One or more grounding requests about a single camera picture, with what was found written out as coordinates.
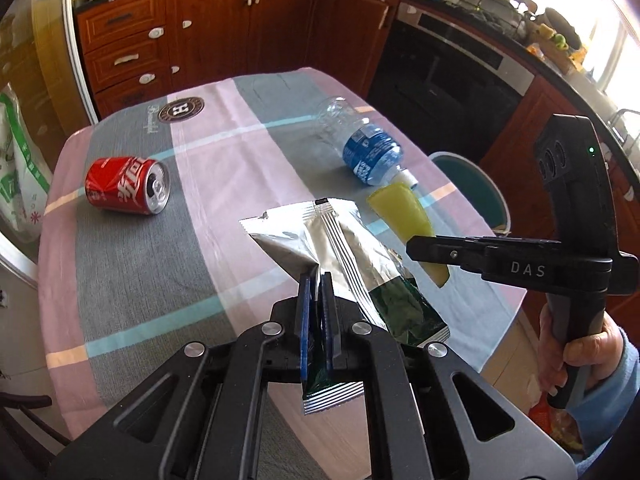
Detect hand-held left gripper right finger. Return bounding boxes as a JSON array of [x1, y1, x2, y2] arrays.
[[320, 272, 578, 480]]

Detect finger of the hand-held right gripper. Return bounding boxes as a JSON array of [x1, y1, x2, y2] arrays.
[[406, 234, 485, 274], [467, 235, 563, 260]]

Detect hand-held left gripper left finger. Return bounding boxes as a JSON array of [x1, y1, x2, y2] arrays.
[[47, 272, 318, 480]]

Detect silver green snack packet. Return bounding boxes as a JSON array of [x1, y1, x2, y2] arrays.
[[239, 198, 451, 415]]

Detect teal trash bin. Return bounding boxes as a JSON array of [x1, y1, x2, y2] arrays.
[[429, 151, 511, 233]]

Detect person's right forearm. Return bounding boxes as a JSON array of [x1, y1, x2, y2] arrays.
[[567, 327, 640, 466]]

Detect person's right hand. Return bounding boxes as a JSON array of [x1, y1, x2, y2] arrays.
[[537, 305, 626, 397]]

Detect clear blue-label water bottle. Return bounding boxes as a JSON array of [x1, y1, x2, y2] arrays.
[[316, 96, 419, 188]]

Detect pink grey plaid tablecloth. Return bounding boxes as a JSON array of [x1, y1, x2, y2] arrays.
[[37, 66, 528, 441]]

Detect wicker fruit basket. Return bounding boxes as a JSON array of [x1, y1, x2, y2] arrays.
[[525, 22, 588, 73]]

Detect black built-in oven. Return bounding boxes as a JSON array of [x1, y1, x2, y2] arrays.
[[366, 7, 536, 166]]

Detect orange snack bag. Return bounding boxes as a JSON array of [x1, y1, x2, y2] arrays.
[[529, 394, 586, 456]]

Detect red soda can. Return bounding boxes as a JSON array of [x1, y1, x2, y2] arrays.
[[84, 156, 172, 216]]

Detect wooden cabinet with drawers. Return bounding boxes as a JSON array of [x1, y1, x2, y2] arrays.
[[75, 0, 401, 121]]

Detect white green plastic bag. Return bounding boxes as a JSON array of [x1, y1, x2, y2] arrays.
[[0, 82, 53, 246]]

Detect dark chair frame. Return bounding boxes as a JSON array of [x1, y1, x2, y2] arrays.
[[0, 392, 76, 480]]

